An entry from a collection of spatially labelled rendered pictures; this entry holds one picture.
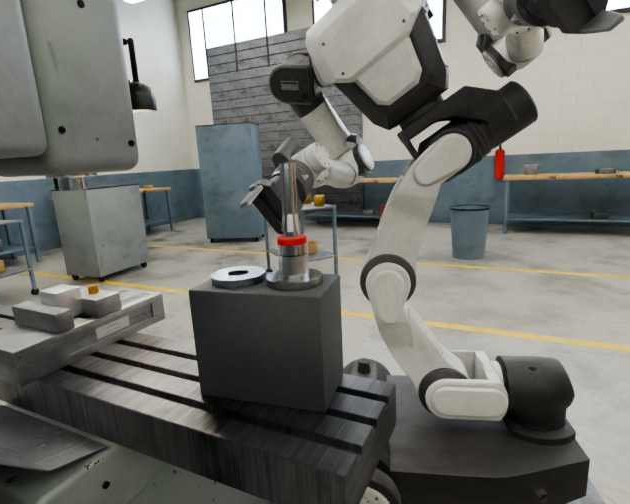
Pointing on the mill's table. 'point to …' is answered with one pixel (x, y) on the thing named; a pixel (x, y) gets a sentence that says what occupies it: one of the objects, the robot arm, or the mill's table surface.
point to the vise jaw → (100, 302)
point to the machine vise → (61, 336)
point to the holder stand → (269, 337)
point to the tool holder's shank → (289, 200)
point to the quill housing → (77, 90)
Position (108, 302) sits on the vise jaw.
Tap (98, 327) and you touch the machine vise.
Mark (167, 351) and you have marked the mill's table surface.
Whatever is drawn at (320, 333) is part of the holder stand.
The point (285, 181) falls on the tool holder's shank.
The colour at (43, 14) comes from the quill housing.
